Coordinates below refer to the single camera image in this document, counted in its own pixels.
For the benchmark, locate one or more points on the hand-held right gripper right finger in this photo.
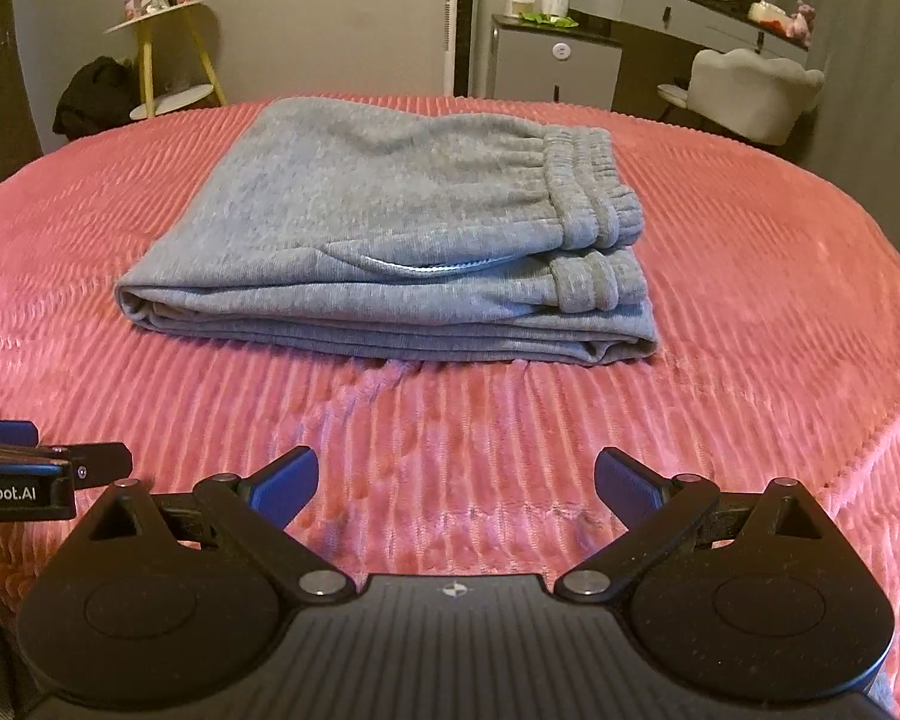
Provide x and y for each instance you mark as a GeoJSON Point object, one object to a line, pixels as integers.
{"type": "Point", "coordinates": [630, 487]}

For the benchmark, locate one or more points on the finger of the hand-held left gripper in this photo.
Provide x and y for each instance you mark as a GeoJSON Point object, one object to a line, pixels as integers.
{"type": "Point", "coordinates": [4, 433]}

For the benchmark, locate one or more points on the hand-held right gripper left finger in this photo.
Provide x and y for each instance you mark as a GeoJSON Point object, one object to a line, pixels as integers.
{"type": "Point", "coordinates": [285, 484]}

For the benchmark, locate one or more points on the grey pants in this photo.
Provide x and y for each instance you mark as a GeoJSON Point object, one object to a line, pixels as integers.
{"type": "Point", "coordinates": [345, 202]}

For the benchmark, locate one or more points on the pink ribbed blanket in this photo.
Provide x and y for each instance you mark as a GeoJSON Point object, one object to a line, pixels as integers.
{"type": "Point", "coordinates": [457, 427]}

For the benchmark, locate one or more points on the black clothing pile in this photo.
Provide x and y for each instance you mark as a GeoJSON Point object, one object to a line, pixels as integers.
{"type": "Point", "coordinates": [94, 97]}

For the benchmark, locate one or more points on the white shell-back chair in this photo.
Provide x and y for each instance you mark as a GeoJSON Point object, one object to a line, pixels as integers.
{"type": "Point", "coordinates": [757, 97]}

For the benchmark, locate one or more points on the grey bedside cabinet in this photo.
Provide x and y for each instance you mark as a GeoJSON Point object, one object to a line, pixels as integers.
{"type": "Point", "coordinates": [525, 67]}

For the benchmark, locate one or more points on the yellow side table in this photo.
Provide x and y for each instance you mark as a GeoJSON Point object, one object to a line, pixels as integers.
{"type": "Point", "coordinates": [161, 19]}

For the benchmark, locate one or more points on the green leafy packet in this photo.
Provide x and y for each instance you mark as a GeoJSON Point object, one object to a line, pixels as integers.
{"type": "Point", "coordinates": [551, 19]}

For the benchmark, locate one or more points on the grey vanity dresser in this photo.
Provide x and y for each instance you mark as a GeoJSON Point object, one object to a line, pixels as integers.
{"type": "Point", "coordinates": [690, 15]}

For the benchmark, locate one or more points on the white red toy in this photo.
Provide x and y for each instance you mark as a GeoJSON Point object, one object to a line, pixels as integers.
{"type": "Point", "coordinates": [766, 15]}

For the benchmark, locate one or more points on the white round container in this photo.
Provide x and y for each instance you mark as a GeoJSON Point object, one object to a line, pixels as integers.
{"type": "Point", "coordinates": [518, 5]}

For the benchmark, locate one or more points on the pink plush toy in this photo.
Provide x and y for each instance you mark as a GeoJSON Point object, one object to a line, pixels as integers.
{"type": "Point", "coordinates": [801, 21]}

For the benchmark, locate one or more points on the white tower fan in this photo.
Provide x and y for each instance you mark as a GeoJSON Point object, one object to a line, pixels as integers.
{"type": "Point", "coordinates": [457, 15]}

